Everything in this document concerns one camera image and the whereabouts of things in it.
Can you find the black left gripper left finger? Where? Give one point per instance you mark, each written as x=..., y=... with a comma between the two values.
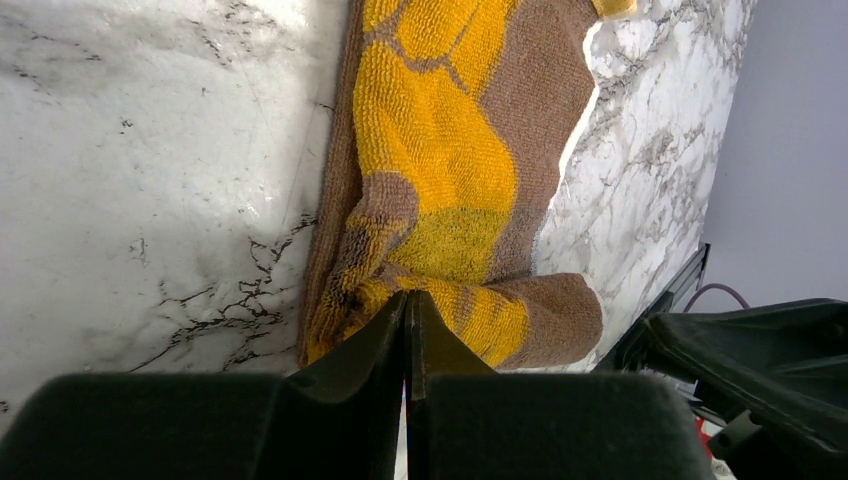
x=335, y=419

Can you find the yellow brown bear towel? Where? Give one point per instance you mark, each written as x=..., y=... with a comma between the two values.
x=452, y=125

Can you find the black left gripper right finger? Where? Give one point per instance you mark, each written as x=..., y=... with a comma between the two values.
x=466, y=421

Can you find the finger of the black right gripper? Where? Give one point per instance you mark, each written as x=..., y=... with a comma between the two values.
x=772, y=378

